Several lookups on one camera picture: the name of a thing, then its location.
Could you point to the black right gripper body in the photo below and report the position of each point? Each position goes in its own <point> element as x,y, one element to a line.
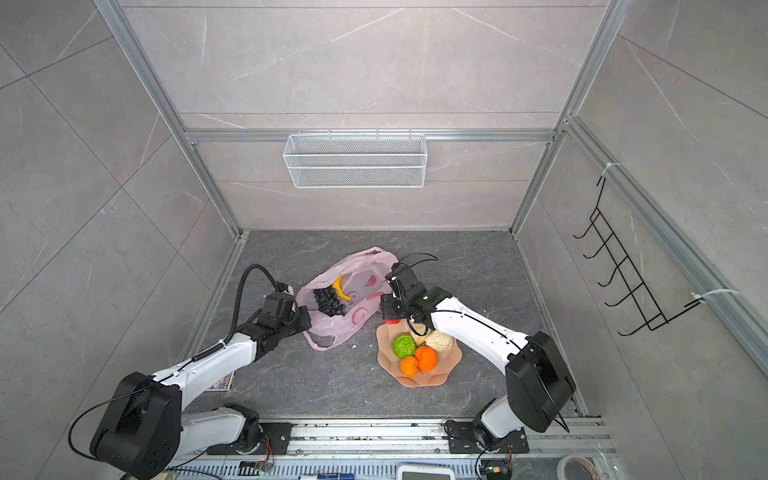
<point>394,308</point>

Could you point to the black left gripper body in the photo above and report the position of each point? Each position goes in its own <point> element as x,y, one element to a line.
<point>299,320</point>

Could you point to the green fake fruit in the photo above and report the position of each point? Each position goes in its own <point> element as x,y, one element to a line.
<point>403,346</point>

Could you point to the pink plastic bag fruit print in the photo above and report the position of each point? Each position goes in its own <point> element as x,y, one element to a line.
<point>364,281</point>

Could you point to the dark fake grapes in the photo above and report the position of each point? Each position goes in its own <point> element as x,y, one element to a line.
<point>328,301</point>

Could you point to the beige fake fruit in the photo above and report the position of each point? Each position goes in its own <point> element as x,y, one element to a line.
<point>439,341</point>
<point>419,333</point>

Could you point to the orange fake fruit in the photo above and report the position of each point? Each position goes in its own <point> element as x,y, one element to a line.
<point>427,357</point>
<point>409,366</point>

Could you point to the yellow fake banana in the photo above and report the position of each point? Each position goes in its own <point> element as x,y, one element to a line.
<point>337,287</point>

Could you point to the pink scalloped plate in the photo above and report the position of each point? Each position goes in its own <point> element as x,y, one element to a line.
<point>447,360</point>

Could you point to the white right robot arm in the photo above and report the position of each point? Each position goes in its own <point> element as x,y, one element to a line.
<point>538,380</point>

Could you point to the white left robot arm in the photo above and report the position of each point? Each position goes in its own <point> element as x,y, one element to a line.
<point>145,425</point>

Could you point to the white device at bottom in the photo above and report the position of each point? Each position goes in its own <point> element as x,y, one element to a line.
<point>424,472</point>

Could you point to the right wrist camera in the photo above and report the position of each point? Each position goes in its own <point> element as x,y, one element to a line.
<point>401,278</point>

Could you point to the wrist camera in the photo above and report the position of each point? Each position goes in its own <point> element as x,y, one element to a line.
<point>285,288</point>
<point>401,278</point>

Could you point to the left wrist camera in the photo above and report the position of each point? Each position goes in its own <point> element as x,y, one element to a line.
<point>285,288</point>

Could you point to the white wire mesh basket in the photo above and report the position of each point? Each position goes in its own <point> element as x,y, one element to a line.
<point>324,161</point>

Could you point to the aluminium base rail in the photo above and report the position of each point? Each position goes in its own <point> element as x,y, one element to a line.
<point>426,439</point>

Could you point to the black wire hook rack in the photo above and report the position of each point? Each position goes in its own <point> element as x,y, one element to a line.
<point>625,272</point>

